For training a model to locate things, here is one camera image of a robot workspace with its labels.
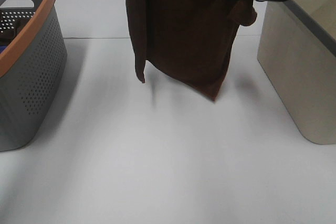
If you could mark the brown towel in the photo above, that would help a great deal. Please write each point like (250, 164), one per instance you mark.
(188, 40)

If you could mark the blue towel in basket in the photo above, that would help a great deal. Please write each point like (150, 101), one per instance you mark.
(2, 48)

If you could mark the beige basket grey rim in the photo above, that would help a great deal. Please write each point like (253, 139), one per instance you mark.
(297, 53)

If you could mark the grey perforated basket orange rim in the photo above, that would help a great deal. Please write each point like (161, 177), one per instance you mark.
(32, 66)

